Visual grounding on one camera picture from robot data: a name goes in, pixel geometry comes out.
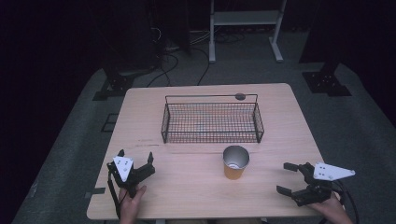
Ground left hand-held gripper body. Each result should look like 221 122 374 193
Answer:
106 155 156 199

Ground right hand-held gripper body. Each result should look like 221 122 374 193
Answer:
292 161 356 207

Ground orange paper cup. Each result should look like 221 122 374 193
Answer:
222 145 251 181

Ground black wire basket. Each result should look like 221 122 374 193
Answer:
161 92 265 145

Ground person's left hand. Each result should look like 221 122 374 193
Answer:
119 185 148 224

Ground person's right hand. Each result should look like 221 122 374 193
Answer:
307 191 355 224

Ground black tape square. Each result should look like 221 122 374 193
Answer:
100 113 120 133

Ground grey tape strip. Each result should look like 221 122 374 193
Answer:
84 187 106 200

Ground black stand base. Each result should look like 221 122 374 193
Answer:
92 69 138 102
301 60 353 98

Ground white metal stand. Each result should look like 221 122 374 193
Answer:
208 0 288 64

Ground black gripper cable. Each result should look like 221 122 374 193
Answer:
106 169 123 219
332 179 361 224

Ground black floor cable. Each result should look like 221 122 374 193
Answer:
190 46 211 87
146 51 180 89

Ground white floor cables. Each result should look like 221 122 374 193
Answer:
164 29 213 52

